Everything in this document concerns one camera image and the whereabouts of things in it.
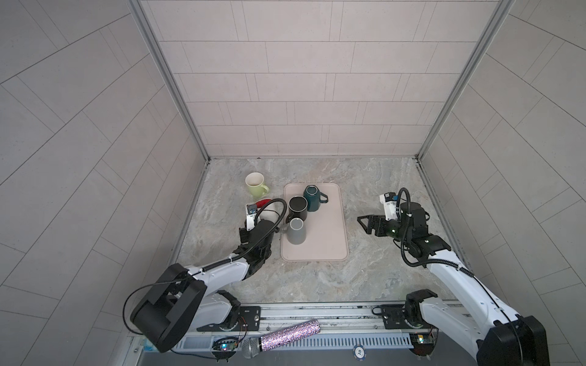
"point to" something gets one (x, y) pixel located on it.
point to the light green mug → (254, 181)
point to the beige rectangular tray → (326, 235)
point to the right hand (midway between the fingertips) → (366, 217)
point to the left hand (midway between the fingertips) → (254, 213)
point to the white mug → (269, 210)
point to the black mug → (297, 208)
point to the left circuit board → (225, 346)
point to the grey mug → (296, 231)
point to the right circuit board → (421, 343)
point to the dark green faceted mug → (314, 197)
